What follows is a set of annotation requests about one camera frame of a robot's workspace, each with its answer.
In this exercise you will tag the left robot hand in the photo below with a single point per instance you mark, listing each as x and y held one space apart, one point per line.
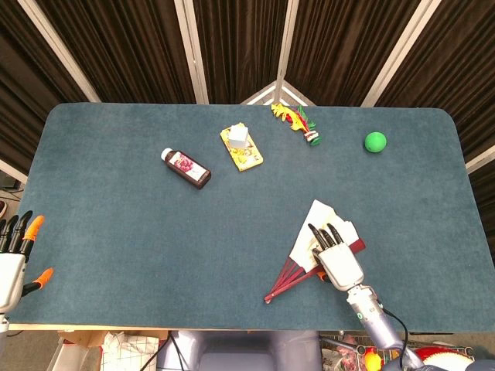
11 278

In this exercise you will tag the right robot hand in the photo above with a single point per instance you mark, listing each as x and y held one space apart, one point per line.
342 266

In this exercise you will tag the red and white paper fan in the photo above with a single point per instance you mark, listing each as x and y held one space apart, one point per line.
321 212

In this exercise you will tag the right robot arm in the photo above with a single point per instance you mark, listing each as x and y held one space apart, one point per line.
377 324

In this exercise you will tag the red rimmed white object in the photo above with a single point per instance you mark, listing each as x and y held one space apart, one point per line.
3 208

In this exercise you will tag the floral printed bag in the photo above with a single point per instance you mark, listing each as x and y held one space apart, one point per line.
342 357

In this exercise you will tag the cardboard box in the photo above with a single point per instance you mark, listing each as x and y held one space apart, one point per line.
83 338

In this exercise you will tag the orange yellow toy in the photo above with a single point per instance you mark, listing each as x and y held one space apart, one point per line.
373 359

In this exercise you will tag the green ball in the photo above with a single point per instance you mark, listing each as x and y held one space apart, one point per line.
375 142

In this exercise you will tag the grey robot torso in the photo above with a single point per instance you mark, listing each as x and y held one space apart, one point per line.
239 351

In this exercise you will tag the red and white drum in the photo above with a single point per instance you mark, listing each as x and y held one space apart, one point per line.
444 357

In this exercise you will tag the white checked bag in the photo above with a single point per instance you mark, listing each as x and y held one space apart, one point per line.
127 351

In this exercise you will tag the yellow snack box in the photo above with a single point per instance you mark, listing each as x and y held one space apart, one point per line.
247 158

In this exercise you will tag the colourful feather shuttlecock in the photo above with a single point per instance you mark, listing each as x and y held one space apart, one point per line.
295 121

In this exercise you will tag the pale blue cube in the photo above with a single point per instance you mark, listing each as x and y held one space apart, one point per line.
237 136

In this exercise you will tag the dark red juice bottle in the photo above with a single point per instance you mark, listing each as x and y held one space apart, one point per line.
187 168

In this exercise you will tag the white screen base rails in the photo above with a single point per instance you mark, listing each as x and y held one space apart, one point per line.
276 92

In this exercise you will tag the brown pleated curtain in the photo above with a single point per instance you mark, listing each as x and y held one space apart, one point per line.
127 46

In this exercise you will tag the white screen frame post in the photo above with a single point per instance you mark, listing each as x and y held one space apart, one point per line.
191 50
286 42
58 50
13 172
402 50
481 160

